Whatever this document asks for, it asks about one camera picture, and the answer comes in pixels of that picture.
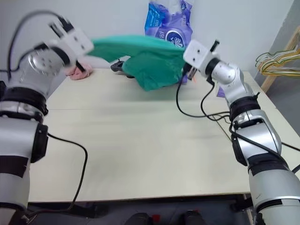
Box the white wire hanger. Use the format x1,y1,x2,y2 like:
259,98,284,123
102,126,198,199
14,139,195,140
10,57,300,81
255,49,300,64

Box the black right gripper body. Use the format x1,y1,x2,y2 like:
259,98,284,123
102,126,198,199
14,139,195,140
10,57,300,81
184,62,198,76

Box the green wire hanger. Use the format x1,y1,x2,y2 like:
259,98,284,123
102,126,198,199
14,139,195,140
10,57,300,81
260,62,300,76

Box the black table frame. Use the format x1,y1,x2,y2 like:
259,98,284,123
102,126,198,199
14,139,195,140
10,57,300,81
27,193,254,219

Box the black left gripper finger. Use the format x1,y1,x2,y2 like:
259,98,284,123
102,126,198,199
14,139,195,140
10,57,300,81
75,60,86,74

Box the pink cloth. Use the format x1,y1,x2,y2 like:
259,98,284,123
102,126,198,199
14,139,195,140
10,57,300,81
65,62,93,81

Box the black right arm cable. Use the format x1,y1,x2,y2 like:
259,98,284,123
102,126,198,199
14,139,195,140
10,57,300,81
175,69,300,174

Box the small purple tissue pack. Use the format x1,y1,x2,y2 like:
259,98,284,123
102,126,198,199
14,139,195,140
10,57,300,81
216,85,227,98

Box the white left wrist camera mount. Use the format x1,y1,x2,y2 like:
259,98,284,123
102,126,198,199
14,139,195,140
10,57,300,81
48,20,95,58

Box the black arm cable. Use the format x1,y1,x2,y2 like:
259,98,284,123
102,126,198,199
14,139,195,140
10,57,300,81
7,9,89,221
175,69,300,174

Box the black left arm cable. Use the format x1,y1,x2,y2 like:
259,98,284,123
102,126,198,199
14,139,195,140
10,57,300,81
7,9,89,221

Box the large purple tissue pack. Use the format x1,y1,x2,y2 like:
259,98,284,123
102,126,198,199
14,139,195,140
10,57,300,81
142,0,194,49

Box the yellow wire hanger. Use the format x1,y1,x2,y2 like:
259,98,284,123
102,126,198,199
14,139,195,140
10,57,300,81
257,53,300,71

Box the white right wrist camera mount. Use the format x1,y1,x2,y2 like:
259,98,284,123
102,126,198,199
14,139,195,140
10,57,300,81
183,39,221,72

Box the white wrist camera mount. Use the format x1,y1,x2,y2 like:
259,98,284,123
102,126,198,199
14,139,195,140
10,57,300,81
183,39,221,72
48,20,95,58

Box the green shorts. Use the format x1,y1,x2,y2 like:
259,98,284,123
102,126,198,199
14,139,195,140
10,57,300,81
90,34,188,92

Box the wooden hanger rack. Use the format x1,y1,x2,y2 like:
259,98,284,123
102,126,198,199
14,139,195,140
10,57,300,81
261,22,300,93

